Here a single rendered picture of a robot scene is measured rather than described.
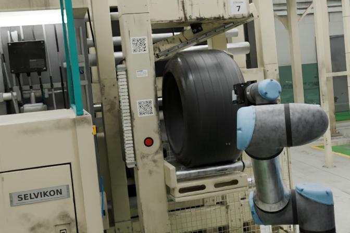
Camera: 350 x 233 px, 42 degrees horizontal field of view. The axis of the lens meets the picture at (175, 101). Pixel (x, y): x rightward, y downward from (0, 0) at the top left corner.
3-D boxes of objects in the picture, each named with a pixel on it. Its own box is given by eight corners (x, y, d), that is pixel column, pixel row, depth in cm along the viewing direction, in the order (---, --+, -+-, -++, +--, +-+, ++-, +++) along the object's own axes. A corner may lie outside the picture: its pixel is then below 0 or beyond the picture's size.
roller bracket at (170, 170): (171, 189, 201) (169, 167, 201) (153, 173, 240) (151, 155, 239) (178, 188, 202) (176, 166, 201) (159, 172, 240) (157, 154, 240)
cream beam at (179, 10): (142, 24, 233) (140, -5, 232) (135, 30, 258) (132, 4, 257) (251, 17, 248) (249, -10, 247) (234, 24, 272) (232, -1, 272)
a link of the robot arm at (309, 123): (334, 100, 112) (319, 98, 160) (289, 103, 115) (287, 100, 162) (338, 146, 112) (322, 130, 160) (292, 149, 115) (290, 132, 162)
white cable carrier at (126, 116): (127, 167, 208) (117, 64, 206) (126, 166, 213) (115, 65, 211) (137, 166, 210) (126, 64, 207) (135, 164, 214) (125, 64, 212)
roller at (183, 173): (171, 177, 210) (174, 182, 206) (171, 168, 208) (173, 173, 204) (241, 167, 219) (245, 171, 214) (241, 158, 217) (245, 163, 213)
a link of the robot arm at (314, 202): (338, 231, 142) (335, 189, 141) (294, 231, 145) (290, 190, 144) (334, 219, 153) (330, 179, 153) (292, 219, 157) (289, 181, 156)
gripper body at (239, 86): (249, 83, 183) (262, 79, 171) (252, 104, 183) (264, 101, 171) (232, 85, 181) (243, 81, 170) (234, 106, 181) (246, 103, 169)
